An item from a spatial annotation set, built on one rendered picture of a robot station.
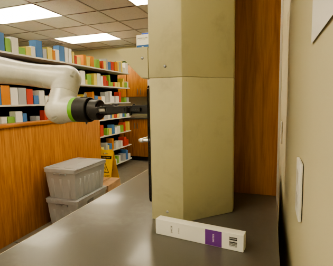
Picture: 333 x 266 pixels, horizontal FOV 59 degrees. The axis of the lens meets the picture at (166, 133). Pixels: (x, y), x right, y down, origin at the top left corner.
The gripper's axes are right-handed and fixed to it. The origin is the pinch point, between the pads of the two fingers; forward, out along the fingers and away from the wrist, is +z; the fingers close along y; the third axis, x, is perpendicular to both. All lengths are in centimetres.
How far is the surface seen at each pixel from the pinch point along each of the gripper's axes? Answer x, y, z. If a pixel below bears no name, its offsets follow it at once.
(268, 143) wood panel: 15, 32, 41
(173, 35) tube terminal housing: -22.7, -4.6, 13.2
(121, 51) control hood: -19.1, -4.6, -4.9
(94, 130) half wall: 38, 257, -190
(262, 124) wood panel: 7, 32, 39
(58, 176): 74, 149, -164
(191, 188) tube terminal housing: 25.7, -2.3, 18.1
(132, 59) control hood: -16.3, -4.6, -0.8
